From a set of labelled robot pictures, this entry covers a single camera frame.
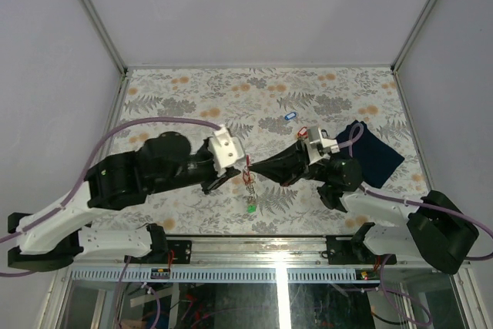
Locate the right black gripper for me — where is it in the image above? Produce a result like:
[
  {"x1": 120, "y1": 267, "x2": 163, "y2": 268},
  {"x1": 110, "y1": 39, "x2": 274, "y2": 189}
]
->
[{"x1": 250, "y1": 139, "x2": 331, "y2": 187}]

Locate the red key tag with key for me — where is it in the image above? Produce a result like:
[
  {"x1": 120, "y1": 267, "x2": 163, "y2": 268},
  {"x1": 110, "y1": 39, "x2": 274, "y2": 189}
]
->
[{"x1": 242, "y1": 155, "x2": 254, "y2": 186}]

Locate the metal key holder red handle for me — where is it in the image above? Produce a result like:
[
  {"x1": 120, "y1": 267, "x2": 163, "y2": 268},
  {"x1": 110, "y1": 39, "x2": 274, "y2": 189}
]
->
[{"x1": 246, "y1": 181, "x2": 257, "y2": 205}]

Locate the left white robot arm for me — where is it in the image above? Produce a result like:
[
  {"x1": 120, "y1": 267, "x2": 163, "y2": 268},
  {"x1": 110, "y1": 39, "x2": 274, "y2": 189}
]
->
[{"x1": 8, "y1": 129, "x2": 245, "y2": 273}]

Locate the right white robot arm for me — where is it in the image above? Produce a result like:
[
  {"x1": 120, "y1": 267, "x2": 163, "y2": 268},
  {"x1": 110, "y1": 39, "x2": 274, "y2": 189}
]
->
[{"x1": 248, "y1": 139, "x2": 478, "y2": 275}]

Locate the red key tags bunch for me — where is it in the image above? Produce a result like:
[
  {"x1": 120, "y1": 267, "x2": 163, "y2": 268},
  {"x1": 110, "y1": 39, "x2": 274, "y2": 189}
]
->
[{"x1": 297, "y1": 126, "x2": 308, "y2": 139}]

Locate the blue key tag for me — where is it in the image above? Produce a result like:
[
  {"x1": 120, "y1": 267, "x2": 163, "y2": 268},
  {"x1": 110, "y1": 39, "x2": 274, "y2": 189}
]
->
[{"x1": 284, "y1": 112, "x2": 297, "y2": 120}]

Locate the dark blue cloth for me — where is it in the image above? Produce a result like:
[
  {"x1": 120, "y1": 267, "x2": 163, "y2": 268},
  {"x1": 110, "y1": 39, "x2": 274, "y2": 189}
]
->
[{"x1": 336, "y1": 121, "x2": 404, "y2": 189}]

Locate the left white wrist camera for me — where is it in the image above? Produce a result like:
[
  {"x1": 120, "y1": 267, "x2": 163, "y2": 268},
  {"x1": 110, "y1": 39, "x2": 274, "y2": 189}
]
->
[{"x1": 208, "y1": 126, "x2": 245, "y2": 176}]

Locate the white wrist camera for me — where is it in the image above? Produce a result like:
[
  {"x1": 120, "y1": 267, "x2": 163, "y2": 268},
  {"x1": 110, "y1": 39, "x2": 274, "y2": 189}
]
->
[
  {"x1": 304, "y1": 126, "x2": 340, "y2": 165},
  {"x1": 208, "y1": 126, "x2": 245, "y2": 176}
]

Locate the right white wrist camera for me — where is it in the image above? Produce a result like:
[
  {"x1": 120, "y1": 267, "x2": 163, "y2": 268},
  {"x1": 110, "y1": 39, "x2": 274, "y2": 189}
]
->
[{"x1": 304, "y1": 126, "x2": 340, "y2": 165}]

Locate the aluminium front rail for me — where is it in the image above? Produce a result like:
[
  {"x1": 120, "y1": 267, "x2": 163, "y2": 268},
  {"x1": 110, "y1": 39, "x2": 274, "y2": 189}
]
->
[{"x1": 74, "y1": 230, "x2": 373, "y2": 268}]

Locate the grey slotted cable duct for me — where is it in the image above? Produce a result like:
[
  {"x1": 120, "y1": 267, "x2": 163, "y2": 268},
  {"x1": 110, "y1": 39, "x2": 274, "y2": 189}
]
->
[{"x1": 70, "y1": 267, "x2": 378, "y2": 284}]

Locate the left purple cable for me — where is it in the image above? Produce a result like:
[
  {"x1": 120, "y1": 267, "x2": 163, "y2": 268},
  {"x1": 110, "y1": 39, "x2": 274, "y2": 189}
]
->
[{"x1": 0, "y1": 116, "x2": 226, "y2": 278}]

